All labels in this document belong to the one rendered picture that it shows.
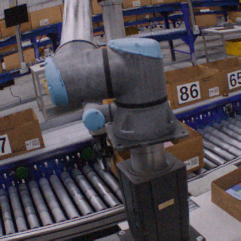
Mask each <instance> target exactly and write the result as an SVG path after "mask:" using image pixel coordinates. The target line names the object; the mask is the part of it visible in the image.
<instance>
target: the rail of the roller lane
mask: <svg viewBox="0 0 241 241"><path fill-rule="evenodd" d="M231 165H234V166H236V167H238V168H239V167H240V166H241V156H240V157H238V158H236V159H234V160H231V161H229V162H227V163H225V164H223V165H221V166H219V167H216V168H214V169H211V170H209V171H207V172H205V173H203V174H200V175H198V176H195V177H194V178H192V179H189V180H188V181H187V182H188V184H190V183H193V182H195V181H198V180H199V179H202V178H204V177H207V176H209V175H211V174H214V173H216V172H218V171H221V170H223V169H225V168H227V167H229V166H231ZM126 221H127V217H126V212H125V209H124V204H121V205H119V206H115V207H112V208H109V209H106V210H103V211H99V212H97V213H93V214H90V215H86V216H82V217H78V218H74V219H72V220H69V221H65V222H61V223H56V224H52V225H49V226H45V227H40V228H36V229H32V230H27V231H23V232H20V233H19V232H18V233H14V234H10V235H6V236H2V237H0V241H61V240H62V241H63V240H66V239H70V238H74V237H78V236H80V235H85V234H87V233H91V232H95V231H99V230H103V229H105V228H109V227H113V226H114V225H118V224H119V223H122V222H126Z"/></svg>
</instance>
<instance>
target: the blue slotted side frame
mask: <svg viewBox="0 0 241 241"><path fill-rule="evenodd" d="M229 103H232V112H231V113H227V111H226V105H227V104H229ZM237 103H238V106H237ZM224 107H225V111H224ZM220 110H221V111H220ZM209 112H210V116H209V114H208V113H209ZM235 112H236V115H240V116H241V94H239V95H235V96H233V97H230V98H226V99H223V100H219V101H216V102H214V103H211V104H206V105H203V106H201V107H196V108H194V109H191V110H187V111H185V112H182V113H179V114H175V117H176V119H178V120H179V121H180V122H182V123H183V121H184V122H185V125H187V126H189V127H191V128H193V129H194V130H195V131H196V130H197V125H198V128H199V129H202V130H203V129H204V128H205V127H206V125H207V126H210V127H212V125H213V119H214V120H215V123H217V124H219V123H220V122H221V117H222V120H225V121H228V115H229V118H234V117H235ZM200 115H201V117H202V119H200ZM192 118H193V121H192ZM205 123H206V125H205ZM201 125H202V126H201ZM91 141H92V140H89V141H85V142H81V143H80V144H79V143H77V144H74V145H71V146H68V147H64V148H60V149H57V150H54V151H52V152H51V151H49V152H47V153H44V154H39V155H37V156H32V157H30V158H27V159H22V160H19V161H16V162H12V163H8V164H4V165H2V166H0V177H1V178H0V189H5V190H6V192H7V196H8V198H10V195H9V190H8V189H9V187H10V186H14V187H15V188H16V189H17V192H18V196H20V195H21V194H20V191H19V187H18V186H19V185H20V184H21V183H22V184H25V185H26V186H27V189H28V192H29V193H31V190H30V188H29V182H30V181H35V182H36V184H37V185H38V188H39V190H41V186H40V183H39V181H40V178H41V179H42V178H44V177H43V175H42V174H43V173H44V175H45V178H46V180H47V182H48V184H49V186H50V187H53V186H52V184H51V182H50V176H51V175H56V176H57V177H58V179H59V180H60V182H61V184H64V183H63V181H62V179H61V177H60V175H61V174H62V173H63V172H64V169H63V168H64V167H66V172H67V173H68V174H69V175H70V177H71V179H72V180H73V181H75V179H74V178H73V176H72V170H73V169H75V164H77V169H78V170H80V171H81V173H82V174H83V177H84V178H86V176H85V174H84V173H83V171H82V169H83V167H84V166H86V162H85V163H82V160H81V157H78V153H79V148H81V147H85V146H91V145H92V142H91ZM67 156H68V157H69V161H67ZM73 156H74V158H73ZM56 159H57V160H58V164H56V161H55V160H56ZM62 159H63V160H62ZM92 161H93V162H92ZM45 162H46V163H47V165H48V167H46V166H45ZM95 163H96V161H95V160H94V159H93V160H90V161H87V164H88V166H90V167H91V168H92V169H93V171H94V172H95V174H98V172H96V170H95V169H94V164H95ZM23 164H27V166H28V170H29V173H30V176H31V177H30V178H27V179H24V183H23V180H19V183H18V181H17V178H16V176H15V175H14V173H13V174H11V171H13V172H14V169H13V167H15V166H19V165H23ZM81 164H82V165H81ZM35 165H36V168H37V170H35ZM70 167H71V168H70ZM53 170H55V174H54V173H53ZM59 170H60V171H59ZM4 174H6V178H5V177H4ZM10 174H11V175H10ZM32 176H34V179H35V180H33V179H32ZM28 179H29V180H28ZM12 181H13V182H14V185H13V184H12ZM3 184H4V186H5V188H3Z"/></svg>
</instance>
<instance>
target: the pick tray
mask: <svg viewBox="0 0 241 241"><path fill-rule="evenodd" d="M240 181H241V166H240V167H239V168H237V169H235V170H233V171H231V172H229V173H227V174H225V175H223V176H221V177H219V178H217V179H215V180H213V181H212V182H211V198H212V199H211V202H212V203H214V204H215V205H217V206H218V207H220V208H221V209H222V210H223V211H225V212H227V213H228V214H229V215H230V216H232V217H234V218H235V219H237V220H238V221H239V222H240V223H241V201H240V200H238V199H236V198H235V197H233V196H232V195H231V194H229V193H227V192H226V191H225V190H227V189H229V188H230V187H232V186H233V185H236V184H237V183H238V182H240Z"/></svg>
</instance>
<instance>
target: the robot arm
mask: <svg viewBox="0 0 241 241"><path fill-rule="evenodd" d="M91 1H93V0H62V3H63V4H64V11H63V26H62V35H61V45H60V47H58V48H57V50H56V52H55V54H54V56H53V57H49V58H47V59H46V60H45V77H46V84H47V87H48V93H49V95H50V100H51V102H52V103H53V105H71V104H79V103H82V105H83V115H82V121H83V124H84V126H85V127H86V128H87V129H88V131H89V134H90V135H91V136H92V138H93V139H92V141H91V142H92V146H93V149H94V151H93V156H94V159H95V161H96V162H97V163H98V165H99V167H100V168H101V169H102V170H103V171H105V172H108V171H109V169H110V167H112V163H111V157H112V156H114V153H113V150H111V149H112V146H111V145H110V144H109V143H108V142H107V140H106V138H107V131H106V129H105V125H106V123H108V122H113V124H112V130H113V133H114V135H115V136H116V137H118V138H121V139H125V140H130V141H144V140H150V139H156V138H159V137H163V136H165V135H168V134H170V133H171V132H173V131H174V130H175V129H176V127H177V125H176V117H175V115H174V114H173V111H172V110H171V107H170V104H169V102H168V94H167V90H166V81H165V74H164V62H163V56H162V53H161V47H160V44H159V43H158V42H157V41H156V40H153V39H147V38H126V35H125V30H124V18H123V14H122V7H121V4H122V3H123V1H124V0H97V4H98V5H100V6H101V7H102V17H103V21H104V32H105V39H106V43H107V47H106V48H101V49H98V46H97V45H96V44H94V36H93V29H92V27H93V24H92V10H91ZM106 99H113V104H108V105H104V103H103V100H106ZM103 159H105V165H104V163H103V161H104V160H103ZM104 166H105V167H104Z"/></svg>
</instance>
